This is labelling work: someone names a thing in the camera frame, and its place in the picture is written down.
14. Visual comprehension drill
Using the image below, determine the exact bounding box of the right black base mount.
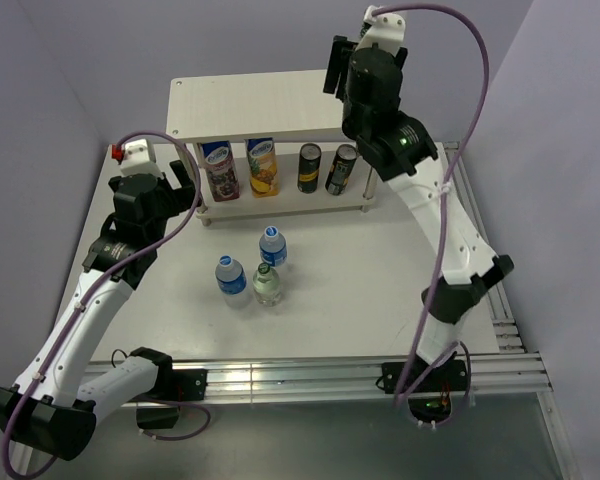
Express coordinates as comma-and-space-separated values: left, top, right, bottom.
375, 354, 470, 423

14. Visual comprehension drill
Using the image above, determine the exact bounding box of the white two-tier shelf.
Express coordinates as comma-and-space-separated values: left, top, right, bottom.
166, 70, 378, 226

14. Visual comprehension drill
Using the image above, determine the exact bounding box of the aluminium rail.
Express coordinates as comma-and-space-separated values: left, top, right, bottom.
442, 141, 524, 354
79, 352, 554, 407

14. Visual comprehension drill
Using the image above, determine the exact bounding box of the pocari water bottle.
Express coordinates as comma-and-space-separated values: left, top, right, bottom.
215, 255, 249, 309
259, 226, 287, 268

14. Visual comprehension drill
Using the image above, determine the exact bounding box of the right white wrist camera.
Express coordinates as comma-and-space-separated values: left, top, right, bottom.
357, 5, 406, 56

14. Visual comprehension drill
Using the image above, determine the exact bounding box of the front Pocari water bottle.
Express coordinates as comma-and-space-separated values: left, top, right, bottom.
215, 255, 249, 309

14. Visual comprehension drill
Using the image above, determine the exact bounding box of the pineapple juice carton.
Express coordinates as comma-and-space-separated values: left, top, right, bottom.
245, 138, 280, 198

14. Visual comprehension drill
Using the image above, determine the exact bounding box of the grape juice carton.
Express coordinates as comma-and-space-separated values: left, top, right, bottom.
199, 141, 240, 202

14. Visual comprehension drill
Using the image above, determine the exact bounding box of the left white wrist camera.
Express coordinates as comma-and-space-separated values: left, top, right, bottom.
111, 138, 162, 178

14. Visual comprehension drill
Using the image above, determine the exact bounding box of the rear Pocari water bottle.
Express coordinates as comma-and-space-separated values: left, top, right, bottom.
259, 226, 287, 268

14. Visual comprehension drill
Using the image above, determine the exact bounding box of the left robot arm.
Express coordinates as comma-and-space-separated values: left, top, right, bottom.
0, 161, 199, 461

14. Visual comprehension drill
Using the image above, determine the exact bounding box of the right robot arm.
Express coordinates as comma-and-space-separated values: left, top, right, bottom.
323, 36, 514, 390

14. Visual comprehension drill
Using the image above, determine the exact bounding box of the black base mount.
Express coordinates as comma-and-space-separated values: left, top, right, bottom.
375, 354, 470, 423
135, 368, 208, 431

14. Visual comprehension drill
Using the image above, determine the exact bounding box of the aluminium front rail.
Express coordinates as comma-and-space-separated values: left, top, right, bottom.
79, 352, 554, 407

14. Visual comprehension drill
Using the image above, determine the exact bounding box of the green-cap glass bottle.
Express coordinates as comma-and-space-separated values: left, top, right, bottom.
252, 263, 282, 306
359, 20, 371, 39

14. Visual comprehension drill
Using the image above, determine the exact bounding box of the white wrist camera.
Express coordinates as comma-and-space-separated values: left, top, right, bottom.
111, 138, 162, 178
357, 5, 406, 56

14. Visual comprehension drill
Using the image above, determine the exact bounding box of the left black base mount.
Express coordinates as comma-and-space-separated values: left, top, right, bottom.
135, 368, 208, 431

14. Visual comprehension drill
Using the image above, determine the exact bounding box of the black Schweppes can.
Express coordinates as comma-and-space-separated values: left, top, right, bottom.
325, 144, 358, 196
297, 143, 322, 194

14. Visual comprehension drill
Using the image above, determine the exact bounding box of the aluminium right side rail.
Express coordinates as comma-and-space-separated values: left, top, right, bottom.
442, 141, 524, 354

